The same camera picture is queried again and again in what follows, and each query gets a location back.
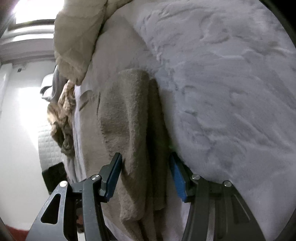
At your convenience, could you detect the tan striped clothes pile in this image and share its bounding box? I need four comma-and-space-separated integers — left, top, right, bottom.
47, 80, 76, 158

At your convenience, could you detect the red sweater right forearm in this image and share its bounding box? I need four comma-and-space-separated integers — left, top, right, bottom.
5, 225, 29, 241

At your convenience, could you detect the beige quilted comforter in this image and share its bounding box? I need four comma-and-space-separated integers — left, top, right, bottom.
54, 0, 130, 85

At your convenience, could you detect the olive brown fleece garment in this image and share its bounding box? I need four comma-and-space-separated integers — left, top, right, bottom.
75, 69, 168, 240

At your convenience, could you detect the bright bedroom window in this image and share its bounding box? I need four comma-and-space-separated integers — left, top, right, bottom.
13, 0, 64, 24

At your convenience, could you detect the grey lavender blanket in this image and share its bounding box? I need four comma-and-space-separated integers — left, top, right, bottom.
40, 65, 68, 103

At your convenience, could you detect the lavender bed sheet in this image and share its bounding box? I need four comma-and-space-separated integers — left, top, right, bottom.
74, 1, 295, 240

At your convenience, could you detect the white quilted mattress side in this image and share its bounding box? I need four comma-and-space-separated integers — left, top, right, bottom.
38, 130, 62, 172

